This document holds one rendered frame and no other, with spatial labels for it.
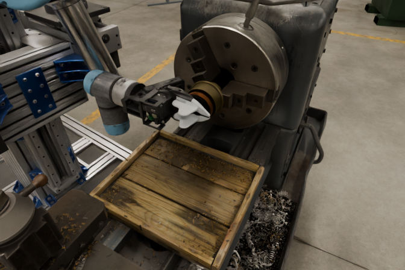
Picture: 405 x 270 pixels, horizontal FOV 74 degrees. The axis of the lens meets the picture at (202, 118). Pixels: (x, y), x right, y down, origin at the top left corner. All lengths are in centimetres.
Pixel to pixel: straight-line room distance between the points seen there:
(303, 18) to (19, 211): 74
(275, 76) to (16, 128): 90
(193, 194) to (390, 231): 147
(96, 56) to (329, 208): 159
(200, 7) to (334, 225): 145
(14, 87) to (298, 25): 92
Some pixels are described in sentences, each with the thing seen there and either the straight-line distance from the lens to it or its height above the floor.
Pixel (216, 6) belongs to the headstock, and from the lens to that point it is 88.
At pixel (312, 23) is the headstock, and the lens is 81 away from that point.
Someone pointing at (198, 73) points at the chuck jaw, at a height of 113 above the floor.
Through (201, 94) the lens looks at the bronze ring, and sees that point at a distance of 64.
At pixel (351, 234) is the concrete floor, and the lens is 188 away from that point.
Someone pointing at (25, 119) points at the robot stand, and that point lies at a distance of 117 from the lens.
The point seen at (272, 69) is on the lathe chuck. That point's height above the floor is 115.
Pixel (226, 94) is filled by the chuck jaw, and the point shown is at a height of 110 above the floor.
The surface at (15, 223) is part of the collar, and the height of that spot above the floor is 114.
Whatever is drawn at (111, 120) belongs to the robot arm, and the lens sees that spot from 80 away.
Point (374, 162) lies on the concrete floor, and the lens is 236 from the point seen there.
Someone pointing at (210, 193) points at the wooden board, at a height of 89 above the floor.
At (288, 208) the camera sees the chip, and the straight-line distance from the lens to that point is 115.
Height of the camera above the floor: 146
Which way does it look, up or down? 38 degrees down
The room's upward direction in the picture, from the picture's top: straight up
